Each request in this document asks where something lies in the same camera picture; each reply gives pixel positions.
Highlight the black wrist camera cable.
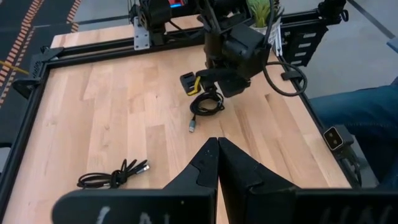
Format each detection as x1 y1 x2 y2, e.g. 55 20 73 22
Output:
262 0 308 98

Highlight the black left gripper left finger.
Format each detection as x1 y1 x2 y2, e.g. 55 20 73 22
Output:
164 137 220 191

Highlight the black USB-C cable long bundle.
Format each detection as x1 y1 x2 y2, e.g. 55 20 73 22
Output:
76 159 150 190

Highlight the person's leg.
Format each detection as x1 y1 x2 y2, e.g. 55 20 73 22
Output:
309 77 398 189

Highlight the pale blue object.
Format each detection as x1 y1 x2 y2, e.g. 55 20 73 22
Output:
386 37 398 54

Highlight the black frame clamp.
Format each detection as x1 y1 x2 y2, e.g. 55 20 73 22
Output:
280 70 305 82

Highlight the yellow tape tag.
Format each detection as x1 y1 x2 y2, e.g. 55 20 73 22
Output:
187 75 202 96

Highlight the black slotted metal panel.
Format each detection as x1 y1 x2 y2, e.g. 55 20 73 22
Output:
282 21 329 68

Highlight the yellow floor cable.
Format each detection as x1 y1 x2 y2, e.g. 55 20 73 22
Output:
0 60 29 76

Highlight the black table-level camera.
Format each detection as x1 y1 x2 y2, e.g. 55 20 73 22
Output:
322 125 354 152

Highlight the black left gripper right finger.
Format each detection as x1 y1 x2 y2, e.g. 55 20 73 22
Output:
218 138 300 224

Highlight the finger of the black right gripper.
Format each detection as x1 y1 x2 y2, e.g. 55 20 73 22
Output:
209 81 220 100
200 81 211 98

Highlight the green succulent in white pot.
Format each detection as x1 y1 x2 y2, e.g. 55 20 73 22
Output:
247 0 284 57

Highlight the silver metal bracket plate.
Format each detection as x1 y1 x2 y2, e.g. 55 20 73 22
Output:
133 17 150 50

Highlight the black mat with orange stripes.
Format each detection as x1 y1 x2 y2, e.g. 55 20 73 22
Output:
0 0 83 144

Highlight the black USB-C cable round coil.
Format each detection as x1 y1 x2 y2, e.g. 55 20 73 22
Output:
188 91 225 134

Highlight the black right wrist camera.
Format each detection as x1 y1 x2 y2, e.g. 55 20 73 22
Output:
223 23 272 80

